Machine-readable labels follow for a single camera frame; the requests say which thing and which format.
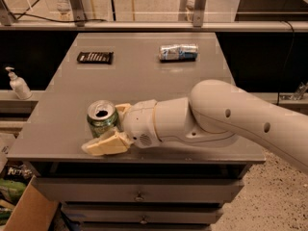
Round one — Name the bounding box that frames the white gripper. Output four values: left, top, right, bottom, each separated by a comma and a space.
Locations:
81, 99, 161, 156

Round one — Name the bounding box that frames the green soda can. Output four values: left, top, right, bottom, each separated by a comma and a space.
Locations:
87, 100, 118, 138

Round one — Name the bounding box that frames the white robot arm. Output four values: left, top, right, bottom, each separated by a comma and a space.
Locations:
82, 80, 308, 173

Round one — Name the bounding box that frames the crushed redbull can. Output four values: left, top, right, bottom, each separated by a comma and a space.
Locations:
159, 44, 198, 62

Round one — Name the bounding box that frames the top drawer knob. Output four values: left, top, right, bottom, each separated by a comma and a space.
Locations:
134, 192, 144, 202

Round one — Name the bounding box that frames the drawer knob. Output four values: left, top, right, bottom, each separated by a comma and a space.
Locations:
140, 217, 148, 225
134, 192, 144, 202

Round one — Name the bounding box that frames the grey drawer cabinet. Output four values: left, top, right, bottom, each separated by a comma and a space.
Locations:
9, 33, 264, 231

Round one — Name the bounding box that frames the white pump bottle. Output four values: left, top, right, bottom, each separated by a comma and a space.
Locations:
5, 66, 32, 100

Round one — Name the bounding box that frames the green snack bag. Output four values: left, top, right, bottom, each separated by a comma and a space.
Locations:
0, 165, 33, 225

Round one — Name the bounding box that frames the brown cardboard box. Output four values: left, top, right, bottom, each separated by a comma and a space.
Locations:
3, 177, 59, 231

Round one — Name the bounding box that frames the black cable on rail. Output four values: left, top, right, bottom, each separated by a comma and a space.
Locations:
9, 12, 107, 24

